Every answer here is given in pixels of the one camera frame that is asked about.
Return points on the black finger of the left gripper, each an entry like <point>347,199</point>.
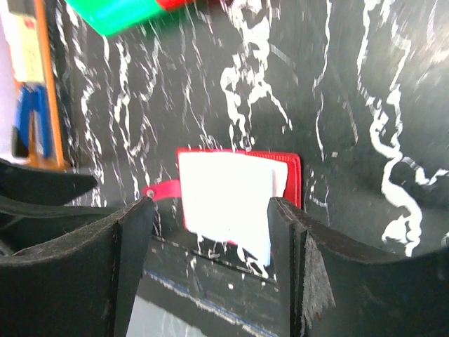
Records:
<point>42,187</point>

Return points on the blue item in rack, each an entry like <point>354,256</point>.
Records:
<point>32,110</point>

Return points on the orange wooden rack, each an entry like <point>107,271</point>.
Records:
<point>57,160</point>

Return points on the green plastic bin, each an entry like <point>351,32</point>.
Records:
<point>110,17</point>

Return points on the beige box in rack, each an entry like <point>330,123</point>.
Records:
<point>23,40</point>

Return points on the red bin left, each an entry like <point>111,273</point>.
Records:
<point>172,5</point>

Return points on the red leather card holder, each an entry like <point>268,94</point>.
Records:
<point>225,194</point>

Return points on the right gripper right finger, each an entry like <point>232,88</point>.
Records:
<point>333,285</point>

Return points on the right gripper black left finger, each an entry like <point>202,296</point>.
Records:
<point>81,275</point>

